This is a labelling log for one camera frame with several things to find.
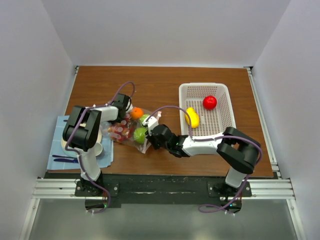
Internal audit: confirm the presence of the orange fake orange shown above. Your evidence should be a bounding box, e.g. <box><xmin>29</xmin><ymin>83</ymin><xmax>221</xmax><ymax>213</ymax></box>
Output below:
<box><xmin>130</xmin><ymin>107</ymin><xmax>144</xmax><ymax>120</ymax></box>

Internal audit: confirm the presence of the green fake apple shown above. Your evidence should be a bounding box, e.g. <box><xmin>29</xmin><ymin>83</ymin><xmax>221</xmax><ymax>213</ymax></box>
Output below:
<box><xmin>133</xmin><ymin>127</ymin><xmax>148</xmax><ymax>144</ymax></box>

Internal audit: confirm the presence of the clear zip top bag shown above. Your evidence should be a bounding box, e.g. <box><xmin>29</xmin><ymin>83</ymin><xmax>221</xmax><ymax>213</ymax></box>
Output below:
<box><xmin>100</xmin><ymin>107</ymin><xmax>152</xmax><ymax>154</ymax></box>

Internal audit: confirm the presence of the red fake cherry bunch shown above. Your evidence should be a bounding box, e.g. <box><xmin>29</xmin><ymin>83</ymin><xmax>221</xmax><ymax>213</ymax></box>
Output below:
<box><xmin>107</xmin><ymin>120</ymin><xmax>135</xmax><ymax>143</ymax></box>

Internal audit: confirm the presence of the yellow fake lemon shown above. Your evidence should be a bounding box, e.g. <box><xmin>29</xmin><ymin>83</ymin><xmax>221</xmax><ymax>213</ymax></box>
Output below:
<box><xmin>185</xmin><ymin>107</ymin><xmax>200</xmax><ymax>129</ymax></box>

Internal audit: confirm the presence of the white plastic basket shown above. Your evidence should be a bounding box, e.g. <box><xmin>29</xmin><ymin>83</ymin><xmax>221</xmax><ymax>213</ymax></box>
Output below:
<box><xmin>178</xmin><ymin>82</ymin><xmax>236</xmax><ymax>137</ymax></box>

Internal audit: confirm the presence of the red fake apple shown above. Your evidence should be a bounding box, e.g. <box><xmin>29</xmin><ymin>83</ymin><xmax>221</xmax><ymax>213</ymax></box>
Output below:
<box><xmin>202</xmin><ymin>95</ymin><xmax>218</xmax><ymax>110</ymax></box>

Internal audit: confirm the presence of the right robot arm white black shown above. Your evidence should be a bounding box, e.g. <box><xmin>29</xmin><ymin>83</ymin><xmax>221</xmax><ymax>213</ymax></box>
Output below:
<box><xmin>145</xmin><ymin>124</ymin><xmax>263</xmax><ymax>197</ymax></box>

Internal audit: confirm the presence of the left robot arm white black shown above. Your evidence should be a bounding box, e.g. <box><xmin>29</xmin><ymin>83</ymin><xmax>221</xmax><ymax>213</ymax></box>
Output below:
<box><xmin>62</xmin><ymin>93</ymin><xmax>133</xmax><ymax>196</ymax></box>

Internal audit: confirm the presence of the white ceramic cup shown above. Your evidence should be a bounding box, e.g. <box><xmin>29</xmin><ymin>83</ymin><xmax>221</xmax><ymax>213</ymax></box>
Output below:
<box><xmin>93</xmin><ymin>142</ymin><xmax>104</xmax><ymax>158</ymax></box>

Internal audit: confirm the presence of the blue checkered cloth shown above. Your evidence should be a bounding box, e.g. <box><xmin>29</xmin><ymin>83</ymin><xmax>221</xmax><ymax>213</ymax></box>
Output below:
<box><xmin>46</xmin><ymin>115</ymin><xmax>114</xmax><ymax>171</ymax></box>

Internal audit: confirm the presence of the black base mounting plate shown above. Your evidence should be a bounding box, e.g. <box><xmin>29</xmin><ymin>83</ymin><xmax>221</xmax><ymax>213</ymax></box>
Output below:
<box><xmin>75</xmin><ymin>174</ymin><xmax>252</xmax><ymax>213</ymax></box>

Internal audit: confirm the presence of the beige ceramic plate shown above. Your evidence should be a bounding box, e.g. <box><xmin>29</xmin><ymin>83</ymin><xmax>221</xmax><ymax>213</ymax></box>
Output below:
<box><xmin>61</xmin><ymin>128</ymin><xmax>102</xmax><ymax>152</ymax></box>

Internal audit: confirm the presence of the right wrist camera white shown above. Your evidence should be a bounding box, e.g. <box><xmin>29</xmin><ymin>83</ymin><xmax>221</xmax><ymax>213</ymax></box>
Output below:
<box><xmin>142</xmin><ymin>116</ymin><xmax>159</xmax><ymax>133</ymax></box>

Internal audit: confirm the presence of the blue handled utensil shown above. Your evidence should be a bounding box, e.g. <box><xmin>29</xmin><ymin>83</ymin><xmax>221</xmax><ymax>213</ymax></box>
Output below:
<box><xmin>52</xmin><ymin>155</ymin><xmax>78</xmax><ymax>163</ymax></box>

